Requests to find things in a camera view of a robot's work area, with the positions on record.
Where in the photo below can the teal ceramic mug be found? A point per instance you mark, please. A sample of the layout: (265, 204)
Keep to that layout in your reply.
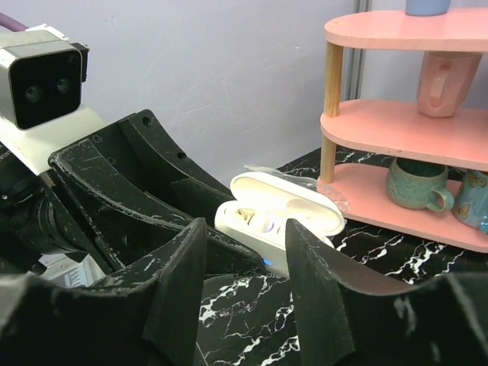
(419, 185)

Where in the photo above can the pink cup on shelf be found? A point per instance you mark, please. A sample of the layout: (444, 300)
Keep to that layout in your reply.
(445, 79)

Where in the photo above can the white oval case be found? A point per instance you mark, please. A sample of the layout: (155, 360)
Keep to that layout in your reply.
(317, 206)

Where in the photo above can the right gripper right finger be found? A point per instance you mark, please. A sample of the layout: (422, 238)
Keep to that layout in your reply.
(349, 314)

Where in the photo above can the pink three-tier shelf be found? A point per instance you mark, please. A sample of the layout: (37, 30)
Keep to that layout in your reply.
(396, 128)

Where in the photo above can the light blue butterfly mug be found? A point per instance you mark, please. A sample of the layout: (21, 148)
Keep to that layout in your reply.
(470, 205)

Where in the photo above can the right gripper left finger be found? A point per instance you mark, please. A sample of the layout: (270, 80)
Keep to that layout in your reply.
(144, 314)

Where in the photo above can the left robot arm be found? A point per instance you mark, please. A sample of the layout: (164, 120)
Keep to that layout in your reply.
(35, 221)

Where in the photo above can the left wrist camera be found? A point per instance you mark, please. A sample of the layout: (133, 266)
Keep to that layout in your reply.
(42, 72)

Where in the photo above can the left blue plastic cup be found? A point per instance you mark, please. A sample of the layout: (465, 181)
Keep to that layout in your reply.
(426, 8)

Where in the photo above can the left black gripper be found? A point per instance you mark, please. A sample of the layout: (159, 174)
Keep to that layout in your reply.
(128, 185)

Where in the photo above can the white earbud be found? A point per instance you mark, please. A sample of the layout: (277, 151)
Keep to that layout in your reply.
(261, 222)

